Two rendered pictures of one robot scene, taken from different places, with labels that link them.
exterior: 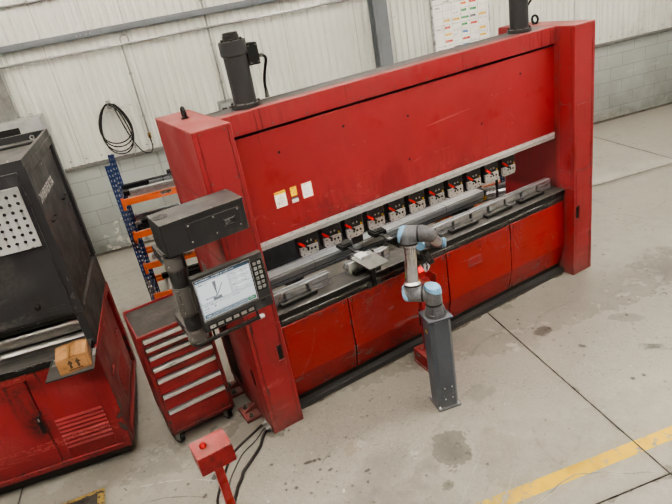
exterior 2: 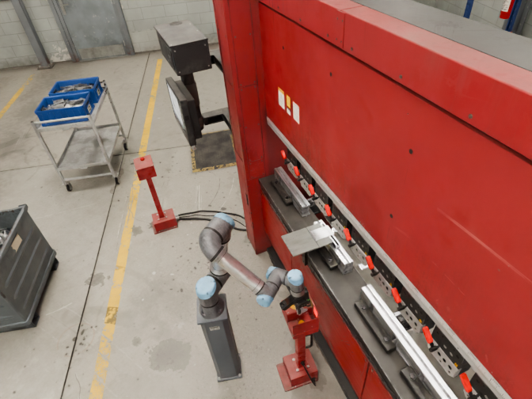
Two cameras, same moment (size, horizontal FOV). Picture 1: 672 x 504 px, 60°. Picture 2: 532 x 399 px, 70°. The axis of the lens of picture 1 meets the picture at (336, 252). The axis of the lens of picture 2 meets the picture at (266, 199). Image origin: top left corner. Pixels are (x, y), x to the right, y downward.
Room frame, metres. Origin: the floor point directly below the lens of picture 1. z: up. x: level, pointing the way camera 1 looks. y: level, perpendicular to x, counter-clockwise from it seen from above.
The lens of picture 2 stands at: (3.98, -1.83, 2.70)
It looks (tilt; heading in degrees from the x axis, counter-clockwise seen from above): 41 degrees down; 98
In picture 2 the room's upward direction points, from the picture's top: 5 degrees counter-clockwise
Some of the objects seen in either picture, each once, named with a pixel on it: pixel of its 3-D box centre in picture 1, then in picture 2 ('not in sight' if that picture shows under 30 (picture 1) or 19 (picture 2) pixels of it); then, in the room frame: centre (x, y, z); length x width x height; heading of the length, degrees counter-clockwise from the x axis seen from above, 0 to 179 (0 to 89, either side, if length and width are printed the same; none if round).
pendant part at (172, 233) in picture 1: (212, 272); (191, 91); (3.15, 0.74, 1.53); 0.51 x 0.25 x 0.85; 118
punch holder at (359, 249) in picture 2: (394, 208); (366, 244); (4.28, -0.52, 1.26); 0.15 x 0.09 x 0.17; 116
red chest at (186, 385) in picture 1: (182, 367); not in sight; (3.77, 1.32, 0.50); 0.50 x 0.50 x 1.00; 26
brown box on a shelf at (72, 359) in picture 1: (69, 358); not in sight; (3.29, 1.84, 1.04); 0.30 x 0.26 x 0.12; 103
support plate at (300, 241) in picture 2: (370, 260); (306, 239); (3.98, -0.24, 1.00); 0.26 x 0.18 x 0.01; 26
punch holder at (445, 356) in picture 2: (452, 185); (452, 347); (4.55, -1.05, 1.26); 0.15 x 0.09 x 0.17; 116
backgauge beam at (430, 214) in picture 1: (381, 234); not in sight; (4.56, -0.41, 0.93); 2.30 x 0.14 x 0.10; 116
